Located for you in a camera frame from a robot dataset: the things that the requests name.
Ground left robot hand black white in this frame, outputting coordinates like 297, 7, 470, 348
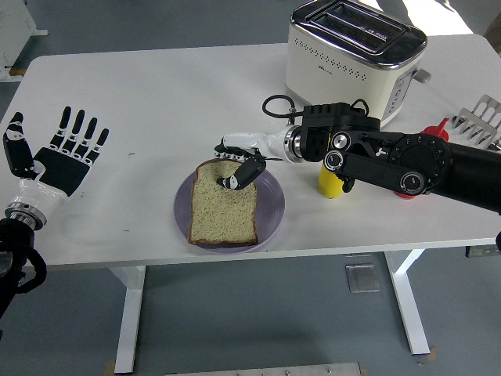
2, 105, 110, 217

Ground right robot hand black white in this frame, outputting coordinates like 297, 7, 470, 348
214, 131, 290, 191

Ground purple plate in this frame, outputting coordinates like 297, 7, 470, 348
174, 158, 286, 255

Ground bread slice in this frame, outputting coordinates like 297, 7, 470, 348
186, 159, 260, 248

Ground cream and chrome toaster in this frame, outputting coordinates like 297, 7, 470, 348
284, 0, 431, 130

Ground yellow squeeze bottle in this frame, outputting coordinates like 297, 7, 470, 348
316, 162, 355, 199

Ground white equipment cabinet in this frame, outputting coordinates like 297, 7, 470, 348
0, 0, 49, 84

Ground white table leg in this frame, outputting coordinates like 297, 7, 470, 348
109, 265, 148, 374
383, 249, 431, 356

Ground metal floor socket cover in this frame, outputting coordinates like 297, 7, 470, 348
344, 264, 380, 294

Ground red squeeze bottle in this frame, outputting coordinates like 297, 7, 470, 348
392, 117, 451, 201

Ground silver toast rack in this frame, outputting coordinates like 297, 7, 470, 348
449, 93, 501, 152

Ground table height control panel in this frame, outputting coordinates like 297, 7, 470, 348
464, 245, 501, 259

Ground grey metal base plate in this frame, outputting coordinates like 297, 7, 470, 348
164, 361, 363, 376

